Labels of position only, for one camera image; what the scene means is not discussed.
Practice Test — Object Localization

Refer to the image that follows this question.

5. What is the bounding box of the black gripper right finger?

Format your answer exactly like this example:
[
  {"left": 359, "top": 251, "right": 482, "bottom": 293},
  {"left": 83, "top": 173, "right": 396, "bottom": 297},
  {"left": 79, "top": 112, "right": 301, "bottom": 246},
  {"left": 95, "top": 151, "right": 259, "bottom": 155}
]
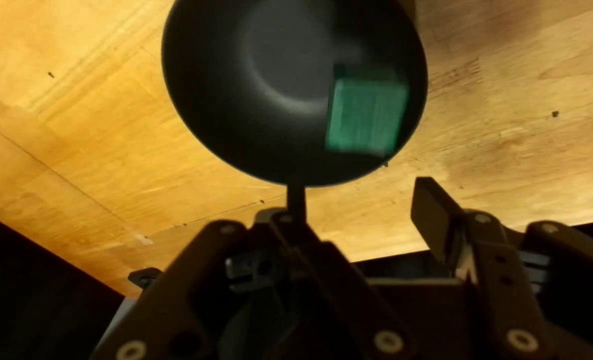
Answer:
[{"left": 408, "top": 173, "right": 593, "bottom": 360}]

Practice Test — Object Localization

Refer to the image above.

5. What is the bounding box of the small green block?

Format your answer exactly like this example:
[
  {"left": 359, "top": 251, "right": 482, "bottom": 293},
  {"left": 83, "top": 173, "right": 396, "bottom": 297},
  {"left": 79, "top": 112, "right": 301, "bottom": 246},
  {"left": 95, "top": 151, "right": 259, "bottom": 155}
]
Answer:
[{"left": 325, "top": 66, "right": 410, "bottom": 158}]

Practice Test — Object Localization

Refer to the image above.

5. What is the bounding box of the black bowl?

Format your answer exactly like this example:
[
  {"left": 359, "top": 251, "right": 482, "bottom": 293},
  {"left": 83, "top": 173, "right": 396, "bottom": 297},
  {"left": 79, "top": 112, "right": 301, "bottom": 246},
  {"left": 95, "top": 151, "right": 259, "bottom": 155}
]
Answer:
[{"left": 159, "top": 0, "right": 428, "bottom": 188}]

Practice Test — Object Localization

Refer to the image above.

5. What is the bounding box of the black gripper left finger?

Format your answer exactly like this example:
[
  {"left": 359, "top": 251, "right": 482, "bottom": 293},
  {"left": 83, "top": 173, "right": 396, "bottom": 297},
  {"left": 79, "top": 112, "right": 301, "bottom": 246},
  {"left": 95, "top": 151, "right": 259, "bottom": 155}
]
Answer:
[{"left": 91, "top": 183, "right": 420, "bottom": 360}]

